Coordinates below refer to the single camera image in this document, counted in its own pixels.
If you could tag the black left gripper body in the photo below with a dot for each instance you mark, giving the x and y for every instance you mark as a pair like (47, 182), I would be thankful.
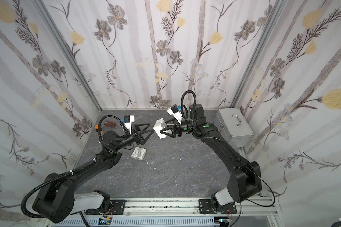
(134, 134)

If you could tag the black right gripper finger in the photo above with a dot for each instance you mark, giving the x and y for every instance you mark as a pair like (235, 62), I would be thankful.
(172, 123)
(168, 132)

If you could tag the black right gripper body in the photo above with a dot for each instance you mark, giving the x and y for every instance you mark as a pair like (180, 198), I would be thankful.
(177, 129)

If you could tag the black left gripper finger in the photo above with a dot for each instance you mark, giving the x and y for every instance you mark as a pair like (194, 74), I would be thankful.
(142, 137)
(143, 128)

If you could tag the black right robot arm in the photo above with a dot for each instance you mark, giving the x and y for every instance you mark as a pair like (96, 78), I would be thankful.
(245, 177)

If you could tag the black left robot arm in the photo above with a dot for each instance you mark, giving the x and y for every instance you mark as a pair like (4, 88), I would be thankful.
(56, 198)

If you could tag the left white bow gift box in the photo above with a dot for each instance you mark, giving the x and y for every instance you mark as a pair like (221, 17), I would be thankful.
(139, 153)

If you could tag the small brown block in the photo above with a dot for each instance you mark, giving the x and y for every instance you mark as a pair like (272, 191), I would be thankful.
(110, 124)

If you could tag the brown bottle orange cap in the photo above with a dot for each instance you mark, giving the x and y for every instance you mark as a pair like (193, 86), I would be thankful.
(97, 128)

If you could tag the silver aluminium first aid case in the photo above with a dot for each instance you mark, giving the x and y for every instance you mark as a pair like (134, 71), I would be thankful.
(233, 127)

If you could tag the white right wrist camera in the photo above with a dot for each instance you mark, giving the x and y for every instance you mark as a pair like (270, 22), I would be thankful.
(175, 112)

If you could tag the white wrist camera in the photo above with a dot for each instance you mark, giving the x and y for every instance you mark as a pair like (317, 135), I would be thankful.
(175, 112)
(127, 122)

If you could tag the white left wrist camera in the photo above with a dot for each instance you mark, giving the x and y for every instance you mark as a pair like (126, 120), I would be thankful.
(127, 122)

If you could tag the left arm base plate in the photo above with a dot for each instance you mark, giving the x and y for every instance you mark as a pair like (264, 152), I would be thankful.
(115, 206)

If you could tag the aluminium mounting rail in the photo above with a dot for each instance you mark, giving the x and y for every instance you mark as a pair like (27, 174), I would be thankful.
(188, 207)

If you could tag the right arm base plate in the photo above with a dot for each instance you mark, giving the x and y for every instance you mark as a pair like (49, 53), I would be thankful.
(209, 206)

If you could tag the white slotted cable duct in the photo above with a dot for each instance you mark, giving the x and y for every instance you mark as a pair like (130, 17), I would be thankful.
(153, 222)

